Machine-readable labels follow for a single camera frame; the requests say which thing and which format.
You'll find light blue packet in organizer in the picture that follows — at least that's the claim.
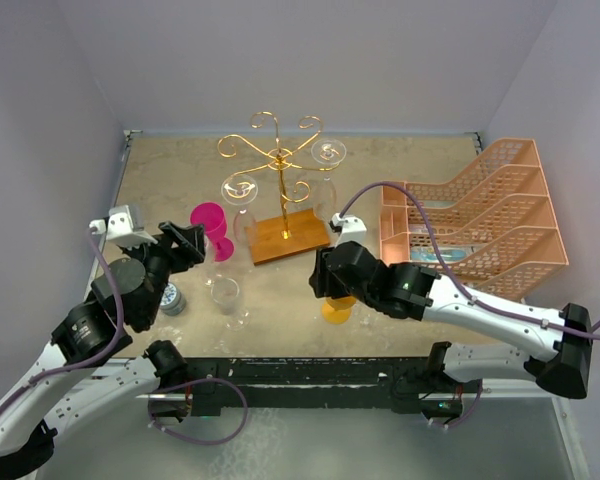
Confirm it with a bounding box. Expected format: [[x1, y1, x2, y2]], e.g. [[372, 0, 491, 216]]
[[410, 247, 473, 263]]

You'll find clear wine glass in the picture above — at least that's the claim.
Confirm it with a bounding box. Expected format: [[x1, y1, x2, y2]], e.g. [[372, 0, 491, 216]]
[[211, 277, 250, 330], [311, 138, 347, 222], [221, 174, 259, 246], [201, 236, 221, 288]]

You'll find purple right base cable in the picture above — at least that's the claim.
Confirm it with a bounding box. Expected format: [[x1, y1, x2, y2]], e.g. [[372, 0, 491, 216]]
[[427, 379, 484, 432]]

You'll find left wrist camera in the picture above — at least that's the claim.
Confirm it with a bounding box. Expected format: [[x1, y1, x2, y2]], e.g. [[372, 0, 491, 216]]
[[88, 204, 158, 249]]

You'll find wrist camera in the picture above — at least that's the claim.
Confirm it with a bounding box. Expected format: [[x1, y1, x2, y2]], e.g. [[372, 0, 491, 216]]
[[329, 213, 367, 247], [88, 204, 158, 249]]

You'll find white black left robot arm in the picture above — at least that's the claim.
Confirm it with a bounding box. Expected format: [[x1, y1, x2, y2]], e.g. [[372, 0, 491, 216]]
[[0, 217, 206, 479]]

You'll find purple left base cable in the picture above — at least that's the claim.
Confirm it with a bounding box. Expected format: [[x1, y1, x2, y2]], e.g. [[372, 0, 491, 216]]
[[147, 374, 248, 444]]

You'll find peach plastic file organizer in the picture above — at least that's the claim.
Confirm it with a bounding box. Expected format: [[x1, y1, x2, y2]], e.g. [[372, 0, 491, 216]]
[[379, 138, 569, 301]]

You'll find small round tin can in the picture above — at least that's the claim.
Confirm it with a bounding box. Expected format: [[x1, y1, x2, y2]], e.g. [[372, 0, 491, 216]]
[[160, 282, 186, 316]]

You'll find gold wire wine glass rack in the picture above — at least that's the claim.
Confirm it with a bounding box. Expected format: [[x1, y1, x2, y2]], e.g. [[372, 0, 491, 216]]
[[216, 111, 329, 266]]

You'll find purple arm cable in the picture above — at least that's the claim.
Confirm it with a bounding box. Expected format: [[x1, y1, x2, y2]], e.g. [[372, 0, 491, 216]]
[[0, 227, 128, 436], [337, 181, 600, 344]]

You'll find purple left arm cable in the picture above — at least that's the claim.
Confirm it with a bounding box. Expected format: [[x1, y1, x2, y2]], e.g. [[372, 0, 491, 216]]
[[0, 227, 128, 436]]

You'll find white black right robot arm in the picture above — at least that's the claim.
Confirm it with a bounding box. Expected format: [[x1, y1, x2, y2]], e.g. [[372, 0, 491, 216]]
[[308, 241, 592, 399]]

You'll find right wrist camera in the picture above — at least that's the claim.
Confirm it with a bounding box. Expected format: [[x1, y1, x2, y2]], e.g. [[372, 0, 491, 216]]
[[329, 213, 367, 247]]

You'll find orange plastic goblet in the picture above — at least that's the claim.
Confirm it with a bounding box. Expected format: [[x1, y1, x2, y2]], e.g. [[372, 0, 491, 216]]
[[321, 296, 356, 325]]

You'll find pink plastic goblet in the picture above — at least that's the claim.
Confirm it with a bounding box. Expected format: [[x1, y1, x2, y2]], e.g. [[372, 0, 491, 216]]
[[190, 202, 235, 262]]

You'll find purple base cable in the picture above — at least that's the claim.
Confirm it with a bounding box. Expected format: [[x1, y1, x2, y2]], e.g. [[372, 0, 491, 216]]
[[147, 374, 248, 444], [427, 379, 484, 432]]

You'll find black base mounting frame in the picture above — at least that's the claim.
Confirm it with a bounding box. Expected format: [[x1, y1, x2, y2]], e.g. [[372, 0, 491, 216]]
[[154, 357, 479, 417]]

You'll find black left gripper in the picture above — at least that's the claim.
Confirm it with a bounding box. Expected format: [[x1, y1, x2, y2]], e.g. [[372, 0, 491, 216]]
[[121, 220, 205, 325]]

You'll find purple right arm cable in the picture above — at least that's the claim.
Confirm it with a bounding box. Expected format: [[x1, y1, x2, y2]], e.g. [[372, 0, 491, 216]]
[[337, 181, 600, 344]]

